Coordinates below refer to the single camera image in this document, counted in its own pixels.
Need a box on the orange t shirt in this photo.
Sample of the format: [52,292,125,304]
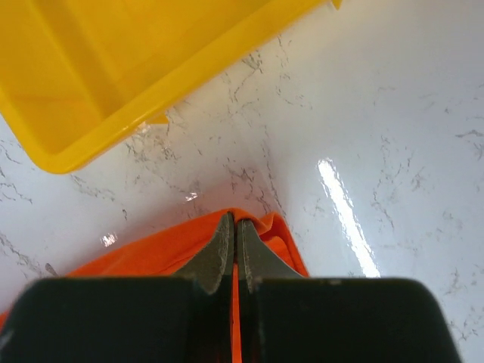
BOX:
[1,209,321,362]

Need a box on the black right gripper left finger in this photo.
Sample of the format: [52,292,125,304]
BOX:
[171,212,234,295]

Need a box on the yellow plastic tray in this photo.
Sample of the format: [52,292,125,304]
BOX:
[1,1,342,174]

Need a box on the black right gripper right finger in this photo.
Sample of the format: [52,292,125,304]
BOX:
[237,219,303,295]

